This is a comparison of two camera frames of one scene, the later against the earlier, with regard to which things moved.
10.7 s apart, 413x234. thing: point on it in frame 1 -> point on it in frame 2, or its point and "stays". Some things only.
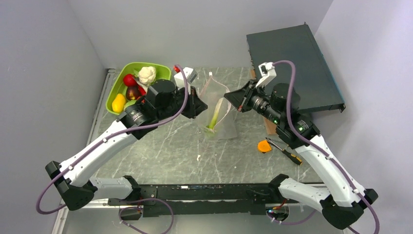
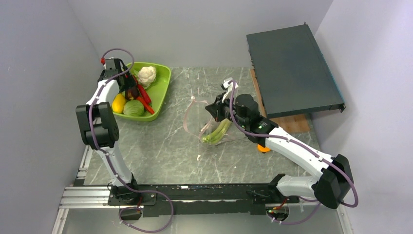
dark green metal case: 316,88 stays
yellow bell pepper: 118,104 stays
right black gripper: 240,98 -> 216,109
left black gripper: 196,106 -> 130,81
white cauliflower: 147,74 stays
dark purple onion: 132,92 stays
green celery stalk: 212,126 -> 216,136
